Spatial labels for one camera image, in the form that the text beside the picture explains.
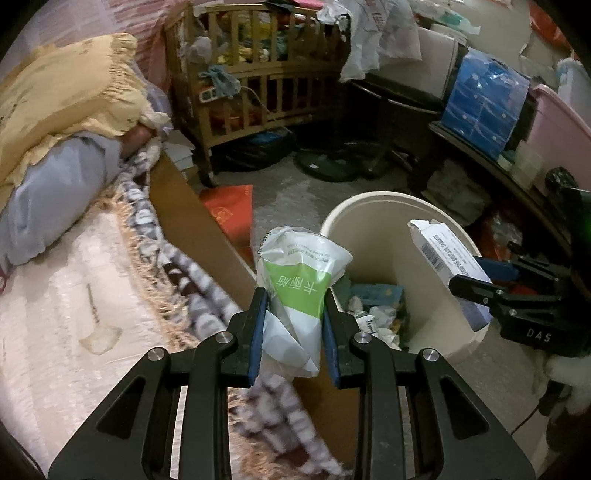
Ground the blue tissue pack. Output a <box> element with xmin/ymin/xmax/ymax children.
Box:
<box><xmin>438</xmin><ymin>48</ymin><xmax>532</xmax><ymax>160</ymax></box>

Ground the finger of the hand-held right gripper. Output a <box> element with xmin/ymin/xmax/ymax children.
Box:
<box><xmin>473</xmin><ymin>256</ymin><xmax>561</xmax><ymax>289</ymax></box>
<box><xmin>448</xmin><ymin>272</ymin><xmax>555</xmax><ymax>319</ymax></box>

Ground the wooden baby crib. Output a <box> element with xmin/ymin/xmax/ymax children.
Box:
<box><xmin>164</xmin><ymin>0</ymin><xmax>354</xmax><ymax>188</ymax></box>

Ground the white green plastic bag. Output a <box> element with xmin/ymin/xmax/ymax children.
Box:
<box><xmin>256</xmin><ymin>225</ymin><xmax>354</xmax><ymax>379</ymax></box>

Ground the red paper bag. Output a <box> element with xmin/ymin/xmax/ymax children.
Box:
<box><xmin>199</xmin><ymin>185</ymin><xmax>254</xmax><ymax>245</ymax></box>

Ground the cream quilted bedspread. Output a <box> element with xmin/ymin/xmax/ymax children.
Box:
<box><xmin>0</xmin><ymin>203</ymin><xmax>185</xmax><ymax>467</ymax></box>

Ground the grey-blue blanket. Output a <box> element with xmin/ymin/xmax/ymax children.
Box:
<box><xmin>0</xmin><ymin>60</ymin><xmax>169</xmax><ymax>266</ymax></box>

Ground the white plastic bucket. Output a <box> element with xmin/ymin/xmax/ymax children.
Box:
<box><xmin>320</xmin><ymin>191</ymin><xmax>491</xmax><ymax>363</ymax></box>

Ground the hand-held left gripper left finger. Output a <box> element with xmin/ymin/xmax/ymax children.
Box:
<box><xmin>48</xmin><ymin>287</ymin><xmax>269</xmax><ymax>480</ymax></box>

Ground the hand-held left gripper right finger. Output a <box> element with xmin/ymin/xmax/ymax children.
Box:
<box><xmin>322</xmin><ymin>291</ymin><xmax>536</xmax><ymax>480</ymax></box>

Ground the dark wooden table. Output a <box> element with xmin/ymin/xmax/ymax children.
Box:
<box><xmin>427</xmin><ymin>121</ymin><xmax>573</xmax><ymax>259</ymax></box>

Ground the teal cloth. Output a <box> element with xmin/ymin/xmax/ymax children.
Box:
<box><xmin>198</xmin><ymin>65</ymin><xmax>241</xmax><ymax>100</ymax></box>

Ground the crumpled white tissue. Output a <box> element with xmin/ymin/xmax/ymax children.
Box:
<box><xmin>369</xmin><ymin>330</ymin><xmax>402</xmax><ymax>349</ymax></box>

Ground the grey white fringed blanket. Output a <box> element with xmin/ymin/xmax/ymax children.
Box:
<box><xmin>108</xmin><ymin>138</ymin><xmax>352</xmax><ymax>478</ymax></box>

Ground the black bag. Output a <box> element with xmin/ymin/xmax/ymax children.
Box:
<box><xmin>217</xmin><ymin>131</ymin><xmax>296</xmax><ymax>171</ymax></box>

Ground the pink plastic tub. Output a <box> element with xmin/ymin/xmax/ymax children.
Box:
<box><xmin>512</xmin><ymin>83</ymin><xmax>591</xmax><ymax>190</ymax></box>

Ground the black chair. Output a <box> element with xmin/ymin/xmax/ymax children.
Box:
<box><xmin>348</xmin><ymin>74</ymin><xmax>444</xmax><ymax>181</ymax></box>

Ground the wooden bed frame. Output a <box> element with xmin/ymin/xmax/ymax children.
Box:
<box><xmin>150</xmin><ymin>152</ymin><xmax>365</xmax><ymax>472</ymax></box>

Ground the white barcode cardboard box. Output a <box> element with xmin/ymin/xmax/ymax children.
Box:
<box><xmin>407</xmin><ymin>218</ymin><xmax>494</xmax><ymax>330</ymax></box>

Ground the white cardboard box stack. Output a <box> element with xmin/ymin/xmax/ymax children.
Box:
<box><xmin>161</xmin><ymin>129</ymin><xmax>197</xmax><ymax>181</ymax></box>

